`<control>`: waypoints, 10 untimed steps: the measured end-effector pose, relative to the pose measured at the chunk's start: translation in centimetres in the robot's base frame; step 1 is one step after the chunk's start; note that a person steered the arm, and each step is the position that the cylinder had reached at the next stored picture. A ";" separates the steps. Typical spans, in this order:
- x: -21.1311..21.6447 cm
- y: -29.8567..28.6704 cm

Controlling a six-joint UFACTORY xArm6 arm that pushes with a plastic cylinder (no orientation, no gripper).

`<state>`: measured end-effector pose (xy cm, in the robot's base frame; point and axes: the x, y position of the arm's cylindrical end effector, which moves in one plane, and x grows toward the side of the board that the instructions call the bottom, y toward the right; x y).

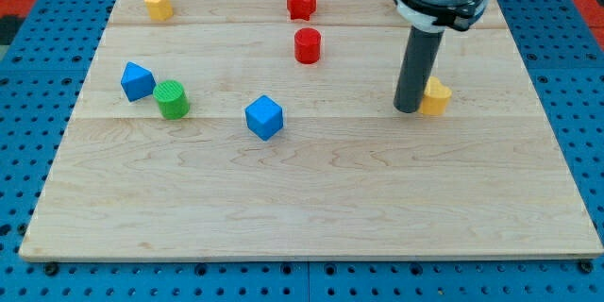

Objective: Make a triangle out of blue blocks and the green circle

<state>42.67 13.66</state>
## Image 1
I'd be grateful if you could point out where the blue triangle block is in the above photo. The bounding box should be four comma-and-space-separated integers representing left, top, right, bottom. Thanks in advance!
120, 61, 156, 102

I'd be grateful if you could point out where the blue cube block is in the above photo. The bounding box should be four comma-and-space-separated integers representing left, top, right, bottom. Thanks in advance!
244, 94, 283, 141

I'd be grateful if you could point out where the light wooden board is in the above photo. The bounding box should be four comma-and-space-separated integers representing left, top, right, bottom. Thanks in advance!
20, 0, 603, 262

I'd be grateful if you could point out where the red cylinder block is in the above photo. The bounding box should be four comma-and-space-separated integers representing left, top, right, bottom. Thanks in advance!
294, 27, 322, 64

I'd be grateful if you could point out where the red star block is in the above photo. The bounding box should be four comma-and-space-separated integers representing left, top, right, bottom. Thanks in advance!
286, 0, 317, 21

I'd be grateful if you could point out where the green cylinder block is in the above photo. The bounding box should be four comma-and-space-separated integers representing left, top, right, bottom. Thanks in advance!
153, 80, 190, 120

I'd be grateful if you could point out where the yellow heart block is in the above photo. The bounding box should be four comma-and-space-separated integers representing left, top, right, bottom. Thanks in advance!
419, 76, 452, 116

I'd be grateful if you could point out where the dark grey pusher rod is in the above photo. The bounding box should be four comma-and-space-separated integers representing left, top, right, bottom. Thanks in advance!
394, 26, 444, 113

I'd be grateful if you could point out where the yellow pentagon block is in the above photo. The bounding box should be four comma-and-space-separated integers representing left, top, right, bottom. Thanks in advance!
143, 0, 174, 21

